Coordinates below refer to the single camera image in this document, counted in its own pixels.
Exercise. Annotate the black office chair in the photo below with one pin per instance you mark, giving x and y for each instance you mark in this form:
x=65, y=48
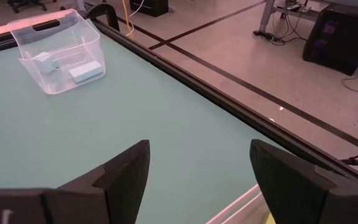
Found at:
x=26, y=3

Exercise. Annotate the black computer cabinet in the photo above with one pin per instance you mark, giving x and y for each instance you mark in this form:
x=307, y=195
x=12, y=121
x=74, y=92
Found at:
x=337, y=37

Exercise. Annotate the black box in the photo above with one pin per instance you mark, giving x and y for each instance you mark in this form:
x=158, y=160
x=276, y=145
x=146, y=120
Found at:
x=149, y=7

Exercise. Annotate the black arched bracket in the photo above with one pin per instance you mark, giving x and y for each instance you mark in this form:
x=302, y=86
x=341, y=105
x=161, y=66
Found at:
x=114, y=18

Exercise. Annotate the green table mat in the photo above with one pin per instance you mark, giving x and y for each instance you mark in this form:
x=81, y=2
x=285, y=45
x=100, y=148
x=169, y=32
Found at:
x=104, y=118

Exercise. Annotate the clear plastic bin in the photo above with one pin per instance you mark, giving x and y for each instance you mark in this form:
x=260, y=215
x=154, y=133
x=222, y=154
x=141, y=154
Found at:
x=73, y=40

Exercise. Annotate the teal cube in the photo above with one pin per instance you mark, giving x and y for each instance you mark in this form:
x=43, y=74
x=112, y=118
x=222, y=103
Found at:
x=44, y=62

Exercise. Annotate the grey desk frame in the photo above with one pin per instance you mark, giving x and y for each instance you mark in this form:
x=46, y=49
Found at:
x=267, y=15

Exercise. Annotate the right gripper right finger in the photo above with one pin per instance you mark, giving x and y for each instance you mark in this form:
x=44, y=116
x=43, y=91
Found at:
x=297, y=196

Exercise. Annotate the long teal block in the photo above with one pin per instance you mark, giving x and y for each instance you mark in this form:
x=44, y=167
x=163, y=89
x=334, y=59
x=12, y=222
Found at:
x=85, y=72

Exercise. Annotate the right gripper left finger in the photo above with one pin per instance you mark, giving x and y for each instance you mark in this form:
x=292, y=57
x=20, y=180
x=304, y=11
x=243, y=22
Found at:
x=117, y=193

